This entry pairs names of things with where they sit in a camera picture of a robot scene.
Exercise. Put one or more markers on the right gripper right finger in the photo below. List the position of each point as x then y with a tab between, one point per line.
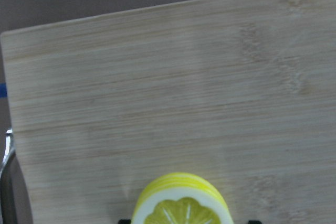
254	222

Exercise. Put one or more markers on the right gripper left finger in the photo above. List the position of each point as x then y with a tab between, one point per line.
124	221

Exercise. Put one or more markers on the yellow lemon slice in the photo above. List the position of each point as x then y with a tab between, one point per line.
181	198

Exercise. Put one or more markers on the bamboo cutting board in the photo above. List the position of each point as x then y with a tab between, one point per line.
240	92

